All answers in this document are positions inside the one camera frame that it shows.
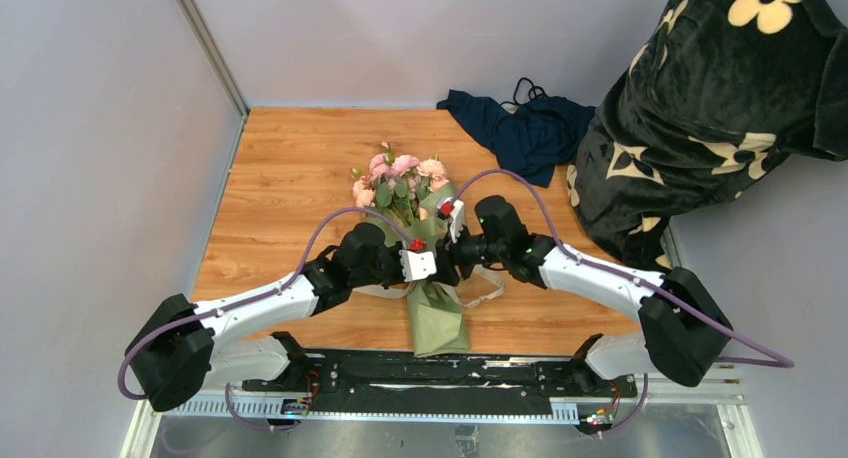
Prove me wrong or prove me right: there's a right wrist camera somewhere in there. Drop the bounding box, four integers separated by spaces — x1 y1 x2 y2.
437 198 466 244

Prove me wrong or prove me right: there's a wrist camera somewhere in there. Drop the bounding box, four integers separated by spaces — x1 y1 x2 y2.
399 239 437 282
437 198 466 244

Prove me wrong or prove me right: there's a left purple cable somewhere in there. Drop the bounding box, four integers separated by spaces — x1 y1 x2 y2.
117 206 425 433

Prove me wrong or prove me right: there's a fake rose stem three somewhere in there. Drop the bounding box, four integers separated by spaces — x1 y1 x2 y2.
367 142 422 225

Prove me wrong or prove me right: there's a wrapping paper sheet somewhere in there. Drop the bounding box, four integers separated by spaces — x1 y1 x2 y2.
361 182 470 357

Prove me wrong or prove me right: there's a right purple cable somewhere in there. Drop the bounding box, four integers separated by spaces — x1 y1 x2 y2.
440 168 795 436

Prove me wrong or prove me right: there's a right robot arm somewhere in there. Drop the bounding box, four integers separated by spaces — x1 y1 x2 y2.
430 195 730 396

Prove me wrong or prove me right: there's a fake rose stem one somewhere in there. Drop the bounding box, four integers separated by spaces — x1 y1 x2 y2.
416 158 450 192

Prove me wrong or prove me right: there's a navy blue cloth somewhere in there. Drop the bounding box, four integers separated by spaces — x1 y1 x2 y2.
436 90 596 188

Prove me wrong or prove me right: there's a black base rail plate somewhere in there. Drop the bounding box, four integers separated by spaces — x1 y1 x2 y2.
236 348 638 417

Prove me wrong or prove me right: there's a cream printed ribbon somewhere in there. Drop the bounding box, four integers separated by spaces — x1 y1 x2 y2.
354 265 506 308

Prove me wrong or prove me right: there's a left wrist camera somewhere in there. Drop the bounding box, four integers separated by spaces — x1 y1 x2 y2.
399 239 437 282

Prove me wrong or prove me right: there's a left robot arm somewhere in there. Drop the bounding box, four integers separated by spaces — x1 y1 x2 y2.
118 222 413 411

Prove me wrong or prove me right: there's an aluminium frame post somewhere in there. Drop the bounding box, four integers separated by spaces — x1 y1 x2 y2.
175 0 250 122

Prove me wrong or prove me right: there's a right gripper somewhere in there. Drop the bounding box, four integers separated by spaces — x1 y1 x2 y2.
431 220 508 286

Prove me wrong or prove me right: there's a black floral plush blanket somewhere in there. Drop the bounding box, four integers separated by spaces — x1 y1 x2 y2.
568 0 847 270

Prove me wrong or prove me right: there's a black cord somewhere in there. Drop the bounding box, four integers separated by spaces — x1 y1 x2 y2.
498 75 551 112

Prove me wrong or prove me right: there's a fake rose stem two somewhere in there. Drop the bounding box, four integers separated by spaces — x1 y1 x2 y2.
351 167 377 208

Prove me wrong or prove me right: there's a purple cable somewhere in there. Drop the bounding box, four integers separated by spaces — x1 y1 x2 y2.
440 168 795 436
117 206 425 433

